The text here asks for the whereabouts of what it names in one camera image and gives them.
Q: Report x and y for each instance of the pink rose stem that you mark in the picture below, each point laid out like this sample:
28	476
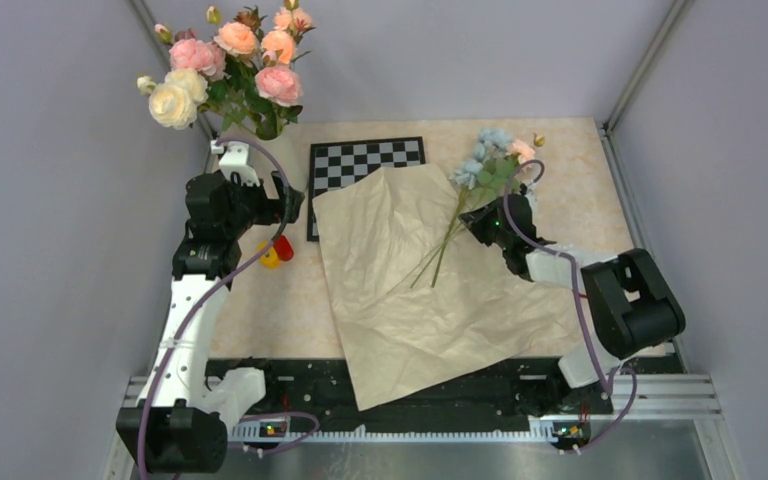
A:
277	85

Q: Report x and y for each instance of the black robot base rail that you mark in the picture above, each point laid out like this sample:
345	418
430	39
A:
504	396

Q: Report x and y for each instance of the flower bunch in vase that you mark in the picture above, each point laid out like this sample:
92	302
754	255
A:
206	76

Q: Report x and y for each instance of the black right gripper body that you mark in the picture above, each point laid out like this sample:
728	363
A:
485	227

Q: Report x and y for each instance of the black white checkerboard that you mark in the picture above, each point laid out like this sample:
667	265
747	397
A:
335	165

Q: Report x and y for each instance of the orange paper bouquet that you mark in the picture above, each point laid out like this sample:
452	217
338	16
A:
413	310

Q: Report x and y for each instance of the pink blue flower bunch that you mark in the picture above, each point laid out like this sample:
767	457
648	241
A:
480	179

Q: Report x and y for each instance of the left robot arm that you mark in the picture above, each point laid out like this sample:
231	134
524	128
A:
178	424

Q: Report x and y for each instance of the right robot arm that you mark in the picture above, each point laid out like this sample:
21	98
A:
625	302

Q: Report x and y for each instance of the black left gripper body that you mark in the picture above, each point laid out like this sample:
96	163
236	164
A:
266	211

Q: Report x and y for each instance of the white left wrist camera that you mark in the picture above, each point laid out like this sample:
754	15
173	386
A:
234	163

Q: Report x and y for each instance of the white ceramic vase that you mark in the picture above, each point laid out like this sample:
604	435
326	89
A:
287	148

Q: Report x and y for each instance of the red yellow toy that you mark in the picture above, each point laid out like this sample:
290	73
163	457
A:
280	252

